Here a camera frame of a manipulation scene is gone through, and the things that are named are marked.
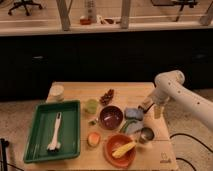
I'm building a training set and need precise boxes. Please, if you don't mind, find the black cable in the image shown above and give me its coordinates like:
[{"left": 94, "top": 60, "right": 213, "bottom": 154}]
[{"left": 169, "top": 132, "right": 213, "bottom": 171}]

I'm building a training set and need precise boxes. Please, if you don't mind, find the green plastic tray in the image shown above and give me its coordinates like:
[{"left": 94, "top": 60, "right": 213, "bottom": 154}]
[{"left": 23, "top": 100, "right": 80, "bottom": 163}]

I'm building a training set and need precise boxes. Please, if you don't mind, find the grey cloth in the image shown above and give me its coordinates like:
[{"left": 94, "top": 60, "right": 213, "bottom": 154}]
[{"left": 125, "top": 120, "right": 143, "bottom": 135}]

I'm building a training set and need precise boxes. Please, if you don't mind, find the black office chair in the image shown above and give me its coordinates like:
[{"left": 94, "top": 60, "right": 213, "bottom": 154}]
[{"left": 8, "top": 0, "right": 43, "bottom": 16}]

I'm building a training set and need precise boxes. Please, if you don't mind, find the blue sponge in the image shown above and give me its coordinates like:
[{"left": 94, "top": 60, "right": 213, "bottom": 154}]
[{"left": 124, "top": 108, "right": 143, "bottom": 120}]

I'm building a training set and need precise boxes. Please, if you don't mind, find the orange yellow toy fruit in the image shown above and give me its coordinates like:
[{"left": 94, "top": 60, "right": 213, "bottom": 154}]
[{"left": 87, "top": 132, "right": 101, "bottom": 147}]

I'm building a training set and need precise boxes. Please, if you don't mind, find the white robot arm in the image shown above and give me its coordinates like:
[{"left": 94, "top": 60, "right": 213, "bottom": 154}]
[{"left": 150, "top": 70, "right": 213, "bottom": 132}]

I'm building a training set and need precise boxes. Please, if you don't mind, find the orange bowl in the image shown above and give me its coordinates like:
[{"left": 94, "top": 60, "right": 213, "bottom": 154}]
[{"left": 103, "top": 134, "right": 136, "bottom": 168}]

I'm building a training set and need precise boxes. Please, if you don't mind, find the red object on floor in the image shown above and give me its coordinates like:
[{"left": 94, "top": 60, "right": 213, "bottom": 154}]
[{"left": 80, "top": 17, "right": 92, "bottom": 25}]

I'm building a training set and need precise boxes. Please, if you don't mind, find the yellow corn cob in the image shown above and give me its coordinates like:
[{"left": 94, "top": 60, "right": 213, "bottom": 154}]
[{"left": 112, "top": 141, "right": 136, "bottom": 158}]

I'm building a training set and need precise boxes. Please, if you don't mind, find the small green toy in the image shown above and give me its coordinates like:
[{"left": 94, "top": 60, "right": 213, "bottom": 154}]
[{"left": 89, "top": 119, "right": 98, "bottom": 126}]

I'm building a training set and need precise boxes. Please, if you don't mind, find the wooden whiteboard eraser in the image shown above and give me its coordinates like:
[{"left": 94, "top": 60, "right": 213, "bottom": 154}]
[{"left": 139, "top": 97, "right": 154, "bottom": 113}]

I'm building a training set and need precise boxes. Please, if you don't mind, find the red grapes bunch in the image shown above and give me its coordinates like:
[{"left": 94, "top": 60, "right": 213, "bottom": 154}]
[{"left": 99, "top": 89, "right": 114, "bottom": 106}]

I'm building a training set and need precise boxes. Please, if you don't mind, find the green bean pod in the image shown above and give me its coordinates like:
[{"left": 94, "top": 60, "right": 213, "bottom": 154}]
[{"left": 119, "top": 119, "right": 136, "bottom": 133}]

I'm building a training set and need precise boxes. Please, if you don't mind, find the purple bowl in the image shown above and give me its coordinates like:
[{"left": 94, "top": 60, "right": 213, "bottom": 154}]
[{"left": 99, "top": 106, "right": 123, "bottom": 130}]

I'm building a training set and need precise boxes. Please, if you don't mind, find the green cup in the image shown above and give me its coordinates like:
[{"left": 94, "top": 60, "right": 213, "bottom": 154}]
[{"left": 85, "top": 99, "right": 98, "bottom": 114}]

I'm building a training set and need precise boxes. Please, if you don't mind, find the white cylindrical container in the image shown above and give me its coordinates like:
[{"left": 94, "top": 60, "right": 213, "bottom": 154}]
[{"left": 50, "top": 85, "right": 64, "bottom": 101}]

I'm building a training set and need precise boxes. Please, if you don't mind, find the black stand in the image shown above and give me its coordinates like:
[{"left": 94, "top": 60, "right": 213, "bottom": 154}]
[{"left": 0, "top": 138, "right": 9, "bottom": 171}]

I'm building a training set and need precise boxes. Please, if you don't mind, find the white brush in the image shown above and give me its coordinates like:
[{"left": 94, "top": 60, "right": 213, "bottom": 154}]
[{"left": 47, "top": 112, "right": 62, "bottom": 152}]

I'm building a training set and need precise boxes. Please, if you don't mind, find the metal cup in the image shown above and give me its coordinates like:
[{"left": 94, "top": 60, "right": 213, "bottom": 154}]
[{"left": 139, "top": 127, "right": 155, "bottom": 144}]

